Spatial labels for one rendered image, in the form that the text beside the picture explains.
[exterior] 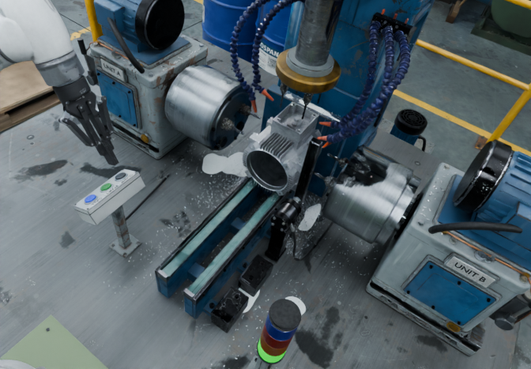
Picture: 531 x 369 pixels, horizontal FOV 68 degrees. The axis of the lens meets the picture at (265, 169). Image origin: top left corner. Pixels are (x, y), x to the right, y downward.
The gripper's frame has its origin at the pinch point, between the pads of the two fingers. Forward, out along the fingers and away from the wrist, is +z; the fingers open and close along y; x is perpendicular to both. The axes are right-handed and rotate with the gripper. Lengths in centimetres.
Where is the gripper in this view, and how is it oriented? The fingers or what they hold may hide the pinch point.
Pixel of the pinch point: (107, 152)
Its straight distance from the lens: 110.2
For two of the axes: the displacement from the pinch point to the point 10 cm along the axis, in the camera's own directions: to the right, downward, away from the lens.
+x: -8.0, -1.4, 5.9
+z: 2.5, 8.1, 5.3
